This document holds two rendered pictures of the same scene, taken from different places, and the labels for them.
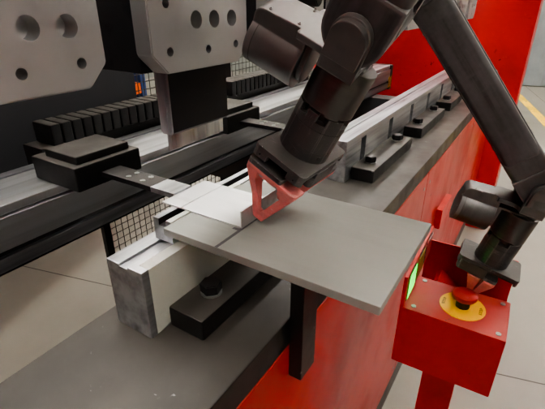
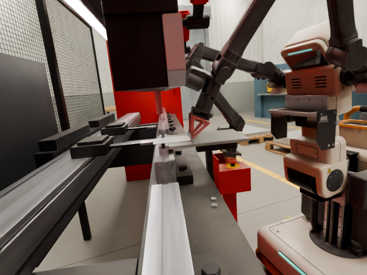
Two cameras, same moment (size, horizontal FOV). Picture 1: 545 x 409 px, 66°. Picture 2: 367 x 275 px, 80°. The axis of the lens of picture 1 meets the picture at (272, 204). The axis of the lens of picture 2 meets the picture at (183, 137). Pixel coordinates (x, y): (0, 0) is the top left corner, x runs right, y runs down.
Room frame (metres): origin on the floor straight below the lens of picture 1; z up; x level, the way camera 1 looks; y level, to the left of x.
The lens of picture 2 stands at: (-0.14, 0.49, 1.17)
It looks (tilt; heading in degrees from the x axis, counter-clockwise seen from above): 12 degrees down; 323
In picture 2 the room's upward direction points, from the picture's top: 5 degrees counter-clockwise
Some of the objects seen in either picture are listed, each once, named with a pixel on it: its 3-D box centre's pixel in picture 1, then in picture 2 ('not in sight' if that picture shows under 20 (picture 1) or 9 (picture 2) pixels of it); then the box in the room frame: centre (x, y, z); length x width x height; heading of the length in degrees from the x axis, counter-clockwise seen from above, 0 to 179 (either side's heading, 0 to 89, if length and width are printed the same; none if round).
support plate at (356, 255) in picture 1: (298, 229); (204, 138); (0.43, -0.03, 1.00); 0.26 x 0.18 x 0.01; 58
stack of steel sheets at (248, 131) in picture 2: not in sight; (244, 130); (2.92, -3.52, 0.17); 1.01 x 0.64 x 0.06; 160
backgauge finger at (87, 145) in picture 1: (118, 167); (115, 143); (0.60, 0.23, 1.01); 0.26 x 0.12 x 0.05; 58
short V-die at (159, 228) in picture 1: (215, 200); (163, 143); (0.53, 0.08, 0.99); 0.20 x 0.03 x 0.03; 148
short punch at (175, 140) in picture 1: (195, 102); (159, 105); (0.51, 0.09, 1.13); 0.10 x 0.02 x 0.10; 148
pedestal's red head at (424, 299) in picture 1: (457, 303); (228, 168); (0.60, -0.33, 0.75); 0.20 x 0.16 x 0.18; 149
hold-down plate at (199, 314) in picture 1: (255, 264); (181, 165); (0.52, 0.02, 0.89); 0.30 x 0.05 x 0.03; 148
